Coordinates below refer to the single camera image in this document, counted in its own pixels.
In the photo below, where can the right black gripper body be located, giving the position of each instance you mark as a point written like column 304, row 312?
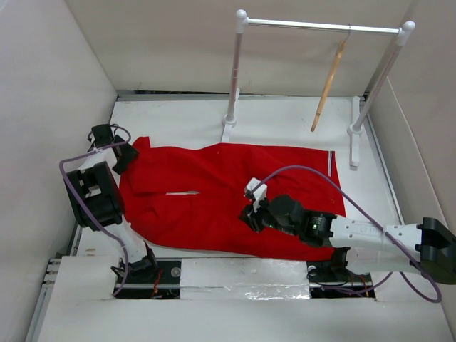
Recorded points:
column 262, row 218

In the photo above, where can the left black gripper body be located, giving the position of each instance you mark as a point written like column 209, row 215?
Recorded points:
column 127, row 155

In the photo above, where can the red trousers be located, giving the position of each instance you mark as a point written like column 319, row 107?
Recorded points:
column 192, row 199

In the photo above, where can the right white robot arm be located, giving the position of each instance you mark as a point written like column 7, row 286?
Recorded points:
column 365, row 248

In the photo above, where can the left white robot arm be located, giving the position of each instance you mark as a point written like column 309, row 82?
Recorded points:
column 91, row 182

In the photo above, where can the wooden clothes hanger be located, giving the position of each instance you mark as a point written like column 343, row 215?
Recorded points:
column 329, row 81

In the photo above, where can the silver taped foam strip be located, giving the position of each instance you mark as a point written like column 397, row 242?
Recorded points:
column 243, row 279

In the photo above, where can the white clothes rack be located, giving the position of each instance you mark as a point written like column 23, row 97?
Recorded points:
column 355, row 129

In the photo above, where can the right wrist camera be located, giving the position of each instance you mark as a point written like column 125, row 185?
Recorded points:
column 255, row 191

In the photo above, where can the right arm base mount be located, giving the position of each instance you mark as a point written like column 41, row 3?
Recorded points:
column 332, row 280

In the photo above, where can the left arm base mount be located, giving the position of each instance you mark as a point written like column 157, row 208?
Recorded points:
column 164, row 283

